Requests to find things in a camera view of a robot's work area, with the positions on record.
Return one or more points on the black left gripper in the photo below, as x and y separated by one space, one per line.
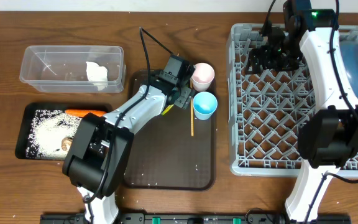
183 101

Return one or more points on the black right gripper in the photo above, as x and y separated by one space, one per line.
267 62

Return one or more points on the foil snack wrapper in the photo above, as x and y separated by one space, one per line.
167 109

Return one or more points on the white paper napkin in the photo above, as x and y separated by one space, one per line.
97 75

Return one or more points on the orange carrot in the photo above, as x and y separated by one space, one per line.
82 113

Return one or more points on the brown dried mushroom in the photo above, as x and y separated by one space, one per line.
66 144

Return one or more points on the pile of white rice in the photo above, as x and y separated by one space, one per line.
49 128

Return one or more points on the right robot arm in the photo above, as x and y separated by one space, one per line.
330 138

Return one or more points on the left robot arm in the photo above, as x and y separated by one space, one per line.
100 150

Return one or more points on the grey plastic dishwasher rack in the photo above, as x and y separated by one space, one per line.
266 109

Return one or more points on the black waste bin tray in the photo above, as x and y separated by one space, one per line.
23 149

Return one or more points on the wooden chopstick right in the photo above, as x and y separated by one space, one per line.
191 111

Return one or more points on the pink plastic cup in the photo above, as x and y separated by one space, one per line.
202 76

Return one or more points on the light blue plastic cup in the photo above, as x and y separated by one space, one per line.
204 105

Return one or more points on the dark brown serving tray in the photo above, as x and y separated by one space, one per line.
165 156

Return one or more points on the clear plastic bin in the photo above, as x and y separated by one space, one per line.
62 68

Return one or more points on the black rail with green clips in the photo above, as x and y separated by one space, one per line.
139 218

